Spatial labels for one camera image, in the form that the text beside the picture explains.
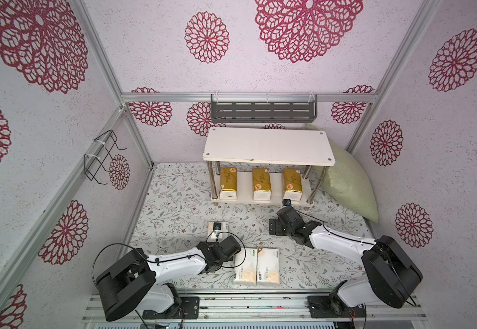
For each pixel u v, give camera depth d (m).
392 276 0.43
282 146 0.80
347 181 0.80
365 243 0.48
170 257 0.51
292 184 0.94
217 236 0.76
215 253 0.65
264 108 0.96
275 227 0.81
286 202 0.81
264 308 0.75
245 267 0.78
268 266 0.78
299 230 0.66
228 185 0.94
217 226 0.76
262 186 0.93
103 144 0.78
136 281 0.42
